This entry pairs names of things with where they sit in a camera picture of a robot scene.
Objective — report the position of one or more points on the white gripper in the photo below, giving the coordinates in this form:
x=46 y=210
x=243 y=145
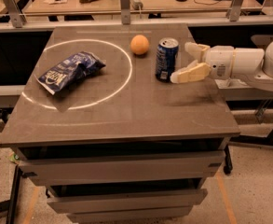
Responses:
x=220 y=61

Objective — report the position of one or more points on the blue pepsi can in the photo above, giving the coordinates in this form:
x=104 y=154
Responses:
x=167 y=52

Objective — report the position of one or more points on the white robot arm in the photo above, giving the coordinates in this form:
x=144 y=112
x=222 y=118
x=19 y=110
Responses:
x=252 y=66

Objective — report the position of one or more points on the orange fruit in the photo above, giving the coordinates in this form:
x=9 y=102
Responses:
x=139 y=45

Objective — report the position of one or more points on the white power strip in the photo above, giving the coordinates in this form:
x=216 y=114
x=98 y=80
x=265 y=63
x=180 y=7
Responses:
x=136 y=4

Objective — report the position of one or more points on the grey drawer cabinet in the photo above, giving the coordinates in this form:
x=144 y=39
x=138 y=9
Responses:
x=120 y=145

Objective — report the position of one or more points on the blue chip bag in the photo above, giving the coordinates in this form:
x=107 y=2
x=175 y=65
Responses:
x=78 y=66

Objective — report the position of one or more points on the metal rail bracket right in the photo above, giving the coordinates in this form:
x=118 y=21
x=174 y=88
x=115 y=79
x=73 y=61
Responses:
x=234 y=11

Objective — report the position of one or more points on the metal rail bracket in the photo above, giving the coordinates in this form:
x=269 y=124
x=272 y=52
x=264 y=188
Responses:
x=16 y=16
x=125 y=11
x=234 y=11

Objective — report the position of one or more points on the metal rail bracket middle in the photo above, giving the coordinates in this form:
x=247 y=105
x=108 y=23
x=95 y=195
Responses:
x=125 y=11

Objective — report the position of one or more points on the metal rail bracket left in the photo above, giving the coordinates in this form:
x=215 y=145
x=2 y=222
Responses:
x=16 y=16

